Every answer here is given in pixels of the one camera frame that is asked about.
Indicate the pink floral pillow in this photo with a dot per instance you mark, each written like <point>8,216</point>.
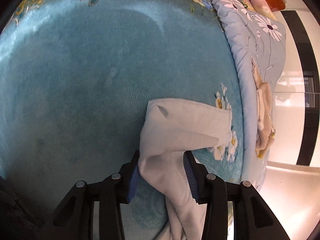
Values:
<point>262,7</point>

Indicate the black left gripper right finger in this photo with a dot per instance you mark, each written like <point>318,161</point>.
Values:
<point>253,219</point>

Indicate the white black wardrobe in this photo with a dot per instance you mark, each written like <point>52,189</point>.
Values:
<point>296,95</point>

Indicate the light blue daisy quilt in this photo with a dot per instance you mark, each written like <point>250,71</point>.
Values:
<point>252,35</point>

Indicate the light blue shirt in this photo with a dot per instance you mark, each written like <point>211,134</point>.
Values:
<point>172,127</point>

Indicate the cream knitted sweater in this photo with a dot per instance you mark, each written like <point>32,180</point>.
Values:
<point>266,131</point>

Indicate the yellow floral pillow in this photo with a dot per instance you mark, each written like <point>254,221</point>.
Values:
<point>247,5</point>

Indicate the blue floral bed blanket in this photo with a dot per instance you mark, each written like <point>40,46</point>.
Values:
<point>76,78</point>

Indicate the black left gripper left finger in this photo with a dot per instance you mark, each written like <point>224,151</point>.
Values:
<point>73,217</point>

